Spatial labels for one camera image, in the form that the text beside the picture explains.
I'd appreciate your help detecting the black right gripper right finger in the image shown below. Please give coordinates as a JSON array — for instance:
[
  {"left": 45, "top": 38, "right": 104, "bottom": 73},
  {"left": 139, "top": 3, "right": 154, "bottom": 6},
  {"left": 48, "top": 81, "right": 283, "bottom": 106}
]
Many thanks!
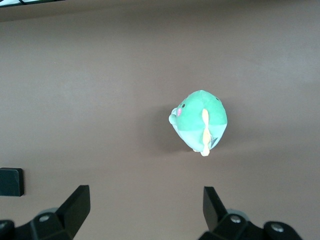
[{"left": 197, "top": 186, "right": 305, "bottom": 240}]

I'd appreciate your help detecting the green dinosaur plush toy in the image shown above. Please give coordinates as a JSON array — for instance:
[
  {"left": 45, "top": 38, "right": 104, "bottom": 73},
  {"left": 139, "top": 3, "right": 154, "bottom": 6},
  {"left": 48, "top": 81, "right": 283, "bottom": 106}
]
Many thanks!
[{"left": 167, "top": 89, "right": 230, "bottom": 158}]

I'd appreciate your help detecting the small black box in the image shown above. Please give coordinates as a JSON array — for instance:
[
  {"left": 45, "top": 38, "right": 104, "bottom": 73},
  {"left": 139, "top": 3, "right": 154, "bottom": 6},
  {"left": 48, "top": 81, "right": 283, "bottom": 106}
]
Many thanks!
[{"left": 0, "top": 167, "right": 25, "bottom": 198}]

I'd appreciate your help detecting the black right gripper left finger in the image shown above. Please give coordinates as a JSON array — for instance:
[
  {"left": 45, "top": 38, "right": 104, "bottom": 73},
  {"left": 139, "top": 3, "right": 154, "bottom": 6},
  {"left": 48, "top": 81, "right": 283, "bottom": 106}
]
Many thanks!
[{"left": 0, "top": 184, "right": 91, "bottom": 240}]

